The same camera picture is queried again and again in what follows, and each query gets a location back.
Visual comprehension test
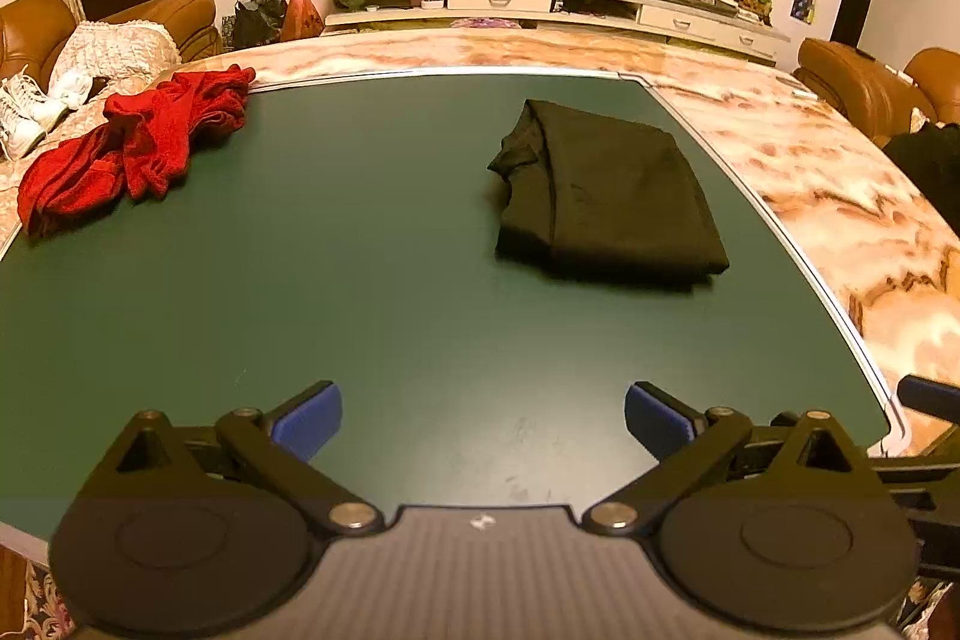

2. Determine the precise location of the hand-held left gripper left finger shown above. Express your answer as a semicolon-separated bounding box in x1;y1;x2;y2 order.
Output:
96;380;386;537

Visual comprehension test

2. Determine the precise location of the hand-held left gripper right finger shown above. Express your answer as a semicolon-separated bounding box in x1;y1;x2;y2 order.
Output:
581;381;877;537

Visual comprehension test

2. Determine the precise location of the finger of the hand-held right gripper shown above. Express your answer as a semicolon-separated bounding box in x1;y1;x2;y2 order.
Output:
897;373;960;421

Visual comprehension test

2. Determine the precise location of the black garment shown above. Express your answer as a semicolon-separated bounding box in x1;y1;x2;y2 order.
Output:
487;98;731;293

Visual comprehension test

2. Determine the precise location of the green table board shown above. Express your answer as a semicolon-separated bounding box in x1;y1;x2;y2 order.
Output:
0;66;913;567

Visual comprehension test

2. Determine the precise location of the dark cloth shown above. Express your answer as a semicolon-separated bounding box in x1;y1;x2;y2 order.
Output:
883;122;960;218

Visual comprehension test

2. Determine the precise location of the red garment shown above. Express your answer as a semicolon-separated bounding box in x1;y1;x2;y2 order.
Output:
16;66;257;238

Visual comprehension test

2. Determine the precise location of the brown leather sofa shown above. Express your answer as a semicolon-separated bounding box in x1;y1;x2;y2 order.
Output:
0;0;80;88
97;0;224;64
795;38;960;151

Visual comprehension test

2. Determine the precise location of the floral patterned carpet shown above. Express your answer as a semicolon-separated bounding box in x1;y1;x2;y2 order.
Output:
0;546;80;640

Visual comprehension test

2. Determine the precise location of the white television cabinet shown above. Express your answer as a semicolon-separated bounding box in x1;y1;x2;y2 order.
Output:
322;0;793;64

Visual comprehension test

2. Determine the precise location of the black bag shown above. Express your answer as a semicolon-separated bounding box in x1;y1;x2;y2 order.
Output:
231;0;290;52

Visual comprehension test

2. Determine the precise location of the red plastic bag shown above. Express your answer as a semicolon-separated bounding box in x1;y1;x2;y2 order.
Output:
281;0;328;44

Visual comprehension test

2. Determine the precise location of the white sneaker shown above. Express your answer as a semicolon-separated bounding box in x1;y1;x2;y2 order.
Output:
7;73;70;136
0;85;38;161

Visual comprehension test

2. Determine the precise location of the white quilted seat cover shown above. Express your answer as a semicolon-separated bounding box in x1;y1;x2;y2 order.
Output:
49;20;183;98

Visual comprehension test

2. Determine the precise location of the purple cloth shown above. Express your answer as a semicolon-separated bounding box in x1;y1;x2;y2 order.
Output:
450;15;520;33

